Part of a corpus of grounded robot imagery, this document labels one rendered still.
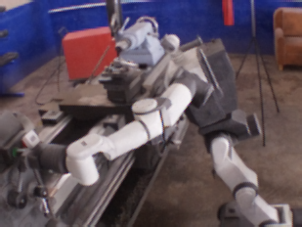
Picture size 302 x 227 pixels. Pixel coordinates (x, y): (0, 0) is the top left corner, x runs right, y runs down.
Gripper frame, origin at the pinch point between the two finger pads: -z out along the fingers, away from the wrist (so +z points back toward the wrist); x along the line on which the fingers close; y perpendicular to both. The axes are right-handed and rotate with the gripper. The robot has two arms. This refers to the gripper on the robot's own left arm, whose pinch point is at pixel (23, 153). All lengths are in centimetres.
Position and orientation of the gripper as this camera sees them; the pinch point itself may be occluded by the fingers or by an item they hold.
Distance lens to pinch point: 109.6
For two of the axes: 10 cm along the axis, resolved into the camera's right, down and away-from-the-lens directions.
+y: -1.2, -8.8, -4.5
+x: 3.2, -4.6, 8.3
